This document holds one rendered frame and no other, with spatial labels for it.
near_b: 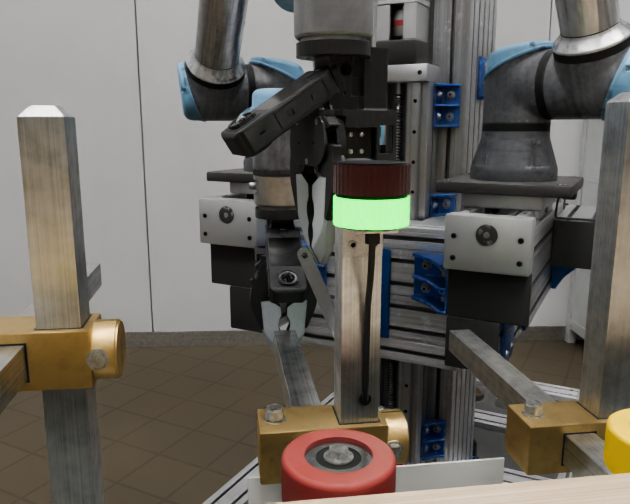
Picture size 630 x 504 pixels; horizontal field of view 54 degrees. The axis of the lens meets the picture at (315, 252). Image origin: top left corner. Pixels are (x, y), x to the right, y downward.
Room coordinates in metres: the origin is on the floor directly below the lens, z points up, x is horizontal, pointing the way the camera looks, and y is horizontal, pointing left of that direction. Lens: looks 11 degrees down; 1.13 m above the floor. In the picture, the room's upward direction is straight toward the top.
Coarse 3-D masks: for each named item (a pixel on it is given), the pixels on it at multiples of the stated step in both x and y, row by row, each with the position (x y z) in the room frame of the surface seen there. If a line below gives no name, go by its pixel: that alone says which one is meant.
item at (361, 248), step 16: (352, 160) 0.50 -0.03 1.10; (368, 160) 0.50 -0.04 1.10; (384, 160) 0.50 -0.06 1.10; (352, 240) 0.51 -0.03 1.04; (368, 240) 0.47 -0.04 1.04; (352, 256) 0.51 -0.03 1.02; (368, 256) 0.48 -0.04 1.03; (368, 272) 0.48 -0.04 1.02; (368, 288) 0.49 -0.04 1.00; (368, 304) 0.50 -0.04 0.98; (368, 320) 0.50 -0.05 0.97; (368, 336) 0.50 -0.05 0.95; (368, 352) 0.51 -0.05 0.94; (368, 368) 0.51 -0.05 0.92; (368, 384) 0.51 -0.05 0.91; (368, 400) 0.51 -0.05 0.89
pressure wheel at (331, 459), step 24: (312, 432) 0.43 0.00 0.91; (336, 432) 0.43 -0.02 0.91; (360, 432) 0.43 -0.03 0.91; (288, 456) 0.39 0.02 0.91; (312, 456) 0.40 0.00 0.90; (336, 456) 0.39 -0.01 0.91; (360, 456) 0.40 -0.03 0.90; (384, 456) 0.39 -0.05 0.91; (288, 480) 0.37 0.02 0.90; (312, 480) 0.36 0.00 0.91; (336, 480) 0.36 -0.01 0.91; (360, 480) 0.36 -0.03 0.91; (384, 480) 0.37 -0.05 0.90
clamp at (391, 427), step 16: (288, 416) 0.53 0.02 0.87; (304, 416) 0.53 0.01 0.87; (320, 416) 0.53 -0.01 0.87; (336, 416) 0.52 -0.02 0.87; (384, 416) 0.53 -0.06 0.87; (400, 416) 0.53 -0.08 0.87; (272, 432) 0.50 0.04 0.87; (288, 432) 0.50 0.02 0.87; (304, 432) 0.50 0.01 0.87; (368, 432) 0.51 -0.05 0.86; (384, 432) 0.51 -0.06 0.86; (400, 432) 0.52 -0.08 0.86; (272, 448) 0.49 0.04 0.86; (400, 448) 0.51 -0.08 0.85; (272, 464) 0.49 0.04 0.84; (272, 480) 0.49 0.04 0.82
